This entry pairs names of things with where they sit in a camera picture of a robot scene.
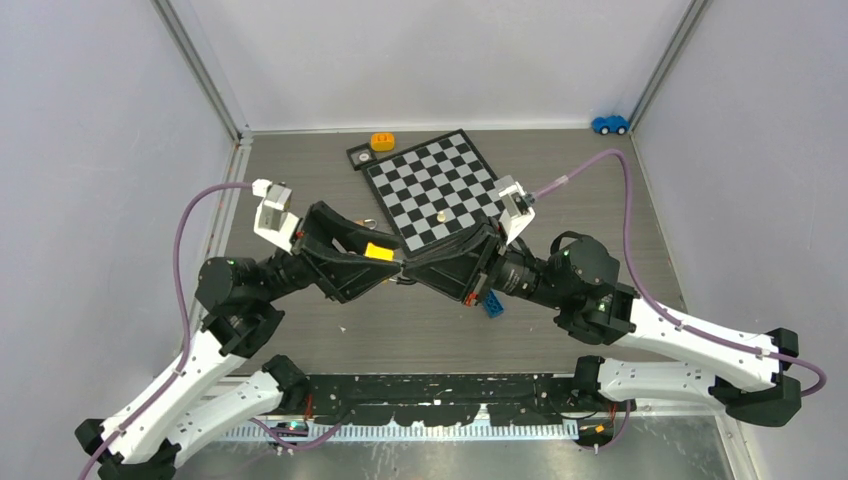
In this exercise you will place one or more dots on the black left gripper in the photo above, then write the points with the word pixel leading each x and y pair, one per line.
pixel 341 272

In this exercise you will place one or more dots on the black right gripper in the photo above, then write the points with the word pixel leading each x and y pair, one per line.
pixel 459 268

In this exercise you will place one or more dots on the yellow padlock black shackle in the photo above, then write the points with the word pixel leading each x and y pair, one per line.
pixel 377 252

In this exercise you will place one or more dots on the small brass padlock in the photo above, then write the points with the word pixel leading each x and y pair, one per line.
pixel 368 223

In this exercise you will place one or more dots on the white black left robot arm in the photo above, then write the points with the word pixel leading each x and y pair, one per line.
pixel 171 420

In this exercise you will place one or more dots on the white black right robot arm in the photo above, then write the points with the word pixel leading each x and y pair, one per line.
pixel 744 374

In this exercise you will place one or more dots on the blue toy brick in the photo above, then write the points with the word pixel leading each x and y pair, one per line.
pixel 492 305

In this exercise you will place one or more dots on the black white chessboard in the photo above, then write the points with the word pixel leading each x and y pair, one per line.
pixel 446 173

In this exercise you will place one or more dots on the small black square tray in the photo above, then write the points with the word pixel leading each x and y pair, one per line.
pixel 360 156

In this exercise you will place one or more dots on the orange toy block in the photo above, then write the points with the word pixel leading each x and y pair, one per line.
pixel 382 141

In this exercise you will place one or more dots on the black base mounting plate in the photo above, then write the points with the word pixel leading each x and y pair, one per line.
pixel 443 400

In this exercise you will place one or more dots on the blue toy car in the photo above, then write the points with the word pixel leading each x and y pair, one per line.
pixel 610 124

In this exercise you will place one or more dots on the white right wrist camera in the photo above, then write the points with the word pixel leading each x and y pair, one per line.
pixel 518 211

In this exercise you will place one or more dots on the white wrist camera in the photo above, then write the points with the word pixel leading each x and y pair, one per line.
pixel 518 211
pixel 273 220

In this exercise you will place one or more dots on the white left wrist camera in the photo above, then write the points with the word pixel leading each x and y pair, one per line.
pixel 273 220

